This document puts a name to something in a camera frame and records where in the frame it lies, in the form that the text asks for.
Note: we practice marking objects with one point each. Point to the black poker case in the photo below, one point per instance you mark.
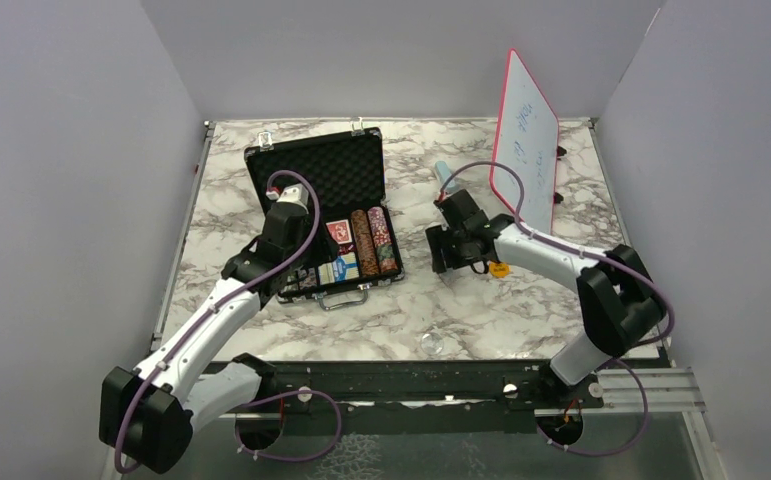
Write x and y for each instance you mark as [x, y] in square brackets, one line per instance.
[343, 172]

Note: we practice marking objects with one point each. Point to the aluminium rail frame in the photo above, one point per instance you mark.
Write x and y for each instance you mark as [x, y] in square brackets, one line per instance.
[334, 399]

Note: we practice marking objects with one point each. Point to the pink framed whiteboard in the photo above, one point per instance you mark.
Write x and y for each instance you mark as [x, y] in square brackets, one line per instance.
[525, 148]

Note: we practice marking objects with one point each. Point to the orange chip row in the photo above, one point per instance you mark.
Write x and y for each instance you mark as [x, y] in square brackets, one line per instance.
[364, 244]

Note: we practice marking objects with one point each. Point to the red dice in case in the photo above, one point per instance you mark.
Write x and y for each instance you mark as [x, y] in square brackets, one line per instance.
[346, 249]

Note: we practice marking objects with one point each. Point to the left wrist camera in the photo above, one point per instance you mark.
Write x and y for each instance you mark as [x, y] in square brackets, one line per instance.
[295, 194]

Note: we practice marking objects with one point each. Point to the blue boxed card deck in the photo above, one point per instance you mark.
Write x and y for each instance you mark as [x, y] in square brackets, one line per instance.
[344, 268]

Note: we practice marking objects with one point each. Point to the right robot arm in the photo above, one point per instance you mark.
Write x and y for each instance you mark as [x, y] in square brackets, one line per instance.
[618, 302]

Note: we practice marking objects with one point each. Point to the light blue eraser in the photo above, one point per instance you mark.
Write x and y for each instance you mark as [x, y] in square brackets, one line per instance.
[442, 172]

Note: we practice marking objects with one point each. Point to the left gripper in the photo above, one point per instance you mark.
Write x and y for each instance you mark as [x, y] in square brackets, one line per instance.
[325, 247]

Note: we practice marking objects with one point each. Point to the orange big blind button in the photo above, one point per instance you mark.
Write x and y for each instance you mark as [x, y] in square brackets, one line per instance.
[498, 270]

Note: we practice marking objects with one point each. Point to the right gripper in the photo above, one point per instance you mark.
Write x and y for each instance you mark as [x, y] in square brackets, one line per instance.
[437, 237]

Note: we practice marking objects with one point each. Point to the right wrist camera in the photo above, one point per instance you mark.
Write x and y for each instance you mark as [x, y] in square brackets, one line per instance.
[445, 192]

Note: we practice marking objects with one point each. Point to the red playing card deck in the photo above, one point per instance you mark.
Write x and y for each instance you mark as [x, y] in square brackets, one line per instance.
[341, 232]

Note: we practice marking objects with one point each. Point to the purple red chip row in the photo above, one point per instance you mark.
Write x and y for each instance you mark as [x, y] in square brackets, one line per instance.
[382, 240]

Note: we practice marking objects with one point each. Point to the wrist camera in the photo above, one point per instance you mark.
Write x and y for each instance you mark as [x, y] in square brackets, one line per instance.
[445, 192]
[295, 194]

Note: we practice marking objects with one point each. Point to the blue brown chip row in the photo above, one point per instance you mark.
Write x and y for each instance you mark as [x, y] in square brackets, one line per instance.
[307, 278]

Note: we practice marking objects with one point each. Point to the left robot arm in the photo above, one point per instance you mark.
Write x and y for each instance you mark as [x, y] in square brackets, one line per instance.
[193, 338]

